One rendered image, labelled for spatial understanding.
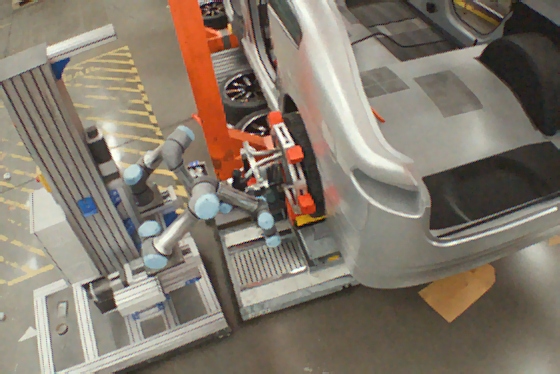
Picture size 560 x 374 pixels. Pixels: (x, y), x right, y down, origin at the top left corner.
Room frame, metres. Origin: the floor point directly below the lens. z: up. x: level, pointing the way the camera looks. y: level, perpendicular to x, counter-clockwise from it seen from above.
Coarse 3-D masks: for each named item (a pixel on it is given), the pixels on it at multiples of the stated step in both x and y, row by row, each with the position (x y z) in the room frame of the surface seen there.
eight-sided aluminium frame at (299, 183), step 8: (272, 128) 2.35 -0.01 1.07; (280, 128) 2.28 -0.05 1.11; (272, 136) 2.41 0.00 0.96; (280, 136) 2.19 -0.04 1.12; (288, 136) 2.18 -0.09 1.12; (272, 144) 2.45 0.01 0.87; (288, 144) 2.11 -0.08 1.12; (288, 160) 2.04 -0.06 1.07; (288, 184) 2.31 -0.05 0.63; (296, 184) 1.94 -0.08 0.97; (304, 184) 1.94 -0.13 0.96; (288, 192) 2.24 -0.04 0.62; (296, 192) 1.93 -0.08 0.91; (304, 192) 1.94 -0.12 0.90; (296, 200) 1.96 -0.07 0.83; (296, 208) 1.99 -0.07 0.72
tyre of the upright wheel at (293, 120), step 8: (296, 112) 2.35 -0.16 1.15; (288, 120) 2.29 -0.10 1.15; (296, 120) 2.24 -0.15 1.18; (296, 128) 2.17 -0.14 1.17; (304, 128) 2.17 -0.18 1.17; (296, 136) 2.13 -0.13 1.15; (304, 136) 2.11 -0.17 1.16; (304, 144) 2.06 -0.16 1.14; (304, 152) 2.03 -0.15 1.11; (312, 152) 2.02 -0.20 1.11; (304, 160) 2.01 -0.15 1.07; (312, 160) 1.99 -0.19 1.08; (312, 168) 1.96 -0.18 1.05; (312, 176) 1.93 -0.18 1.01; (312, 184) 1.92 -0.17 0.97; (320, 184) 1.92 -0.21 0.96; (312, 192) 1.91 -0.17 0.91; (320, 192) 1.90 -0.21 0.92; (320, 200) 1.89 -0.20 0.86; (320, 208) 1.90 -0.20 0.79; (312, 216) 1.97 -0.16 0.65; (320, 216) 1.94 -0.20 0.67
